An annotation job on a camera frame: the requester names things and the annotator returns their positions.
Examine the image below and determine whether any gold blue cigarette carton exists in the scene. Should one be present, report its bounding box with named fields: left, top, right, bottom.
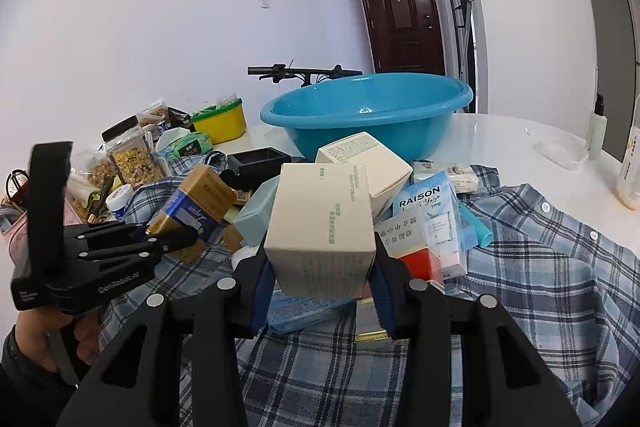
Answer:
left=146, top=164, right=236, bottom=263

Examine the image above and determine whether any black rectangular box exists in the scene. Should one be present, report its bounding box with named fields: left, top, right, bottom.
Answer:
left=220, top=147, right=292, bottom=192

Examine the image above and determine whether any white cube box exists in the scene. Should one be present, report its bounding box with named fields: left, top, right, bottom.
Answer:
left=314, top=132, right=413, bottom=219

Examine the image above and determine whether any person's left hand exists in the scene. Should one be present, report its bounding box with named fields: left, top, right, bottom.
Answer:
left=14, top=308, right=100, bottom=373

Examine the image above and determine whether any white jar blue label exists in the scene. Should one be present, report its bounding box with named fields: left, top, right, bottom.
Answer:
left=105, top=184, right=134, bottom=219

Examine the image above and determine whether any red white cigarette pack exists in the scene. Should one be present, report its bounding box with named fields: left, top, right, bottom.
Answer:
left=374, top=208, right=444, bottom=284

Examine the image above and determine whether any pale green box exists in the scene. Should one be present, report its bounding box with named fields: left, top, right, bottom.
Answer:
left=233, top=176, right=280, bottom=246

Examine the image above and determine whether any clear cereal container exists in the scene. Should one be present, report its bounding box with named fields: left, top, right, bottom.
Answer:
left=102, top=116, right=163, bottom=188

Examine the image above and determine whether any teal tube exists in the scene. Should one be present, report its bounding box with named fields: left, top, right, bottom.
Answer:
left=458, top=202, right=494, bottom=248

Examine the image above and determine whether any green Face tissue pack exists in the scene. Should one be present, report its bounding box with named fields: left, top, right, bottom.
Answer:
left=158, top=132, right=214, bottom=160

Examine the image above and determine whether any blue Raison box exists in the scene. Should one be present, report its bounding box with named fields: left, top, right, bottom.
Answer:
left=393, top=170, right=477, bottom=280

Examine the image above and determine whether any snack bag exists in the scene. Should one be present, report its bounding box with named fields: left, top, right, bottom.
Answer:
left=136, top=98, right=171, bottom=141

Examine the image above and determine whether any yellow tub green lid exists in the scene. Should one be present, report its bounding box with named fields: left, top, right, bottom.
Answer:
left=191, top=98, right=246, bottom=145

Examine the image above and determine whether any white silver box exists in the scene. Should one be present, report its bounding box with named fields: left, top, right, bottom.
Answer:
left=412, top=159, right=480, bottom=194

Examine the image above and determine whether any blue plaid shirt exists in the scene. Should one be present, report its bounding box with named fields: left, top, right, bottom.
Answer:
left=94, top=168, right=639, bottom=426

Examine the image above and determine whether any blue plastic basin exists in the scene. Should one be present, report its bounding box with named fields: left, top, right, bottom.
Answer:
left=260, top=72, right=473, bottom=162

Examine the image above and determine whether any black bicycle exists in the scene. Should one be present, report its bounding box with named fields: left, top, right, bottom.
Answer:
left=247, top=64, right=362, bottom=87

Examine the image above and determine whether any clear plastic tray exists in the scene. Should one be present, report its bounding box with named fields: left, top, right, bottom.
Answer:
left=535, top=138, right=588, bottom=171

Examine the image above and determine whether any white bottle yellow label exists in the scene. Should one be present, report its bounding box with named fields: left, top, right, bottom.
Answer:
left=616, top=98, right=640, bottom=210

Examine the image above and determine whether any white bottle black pump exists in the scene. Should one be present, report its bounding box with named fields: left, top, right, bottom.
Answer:
left=586, top=93, right=608, bottom=160

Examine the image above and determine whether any dark brown door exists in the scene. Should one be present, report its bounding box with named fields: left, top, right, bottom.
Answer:
left=362, top=0, right=445, bottom=75

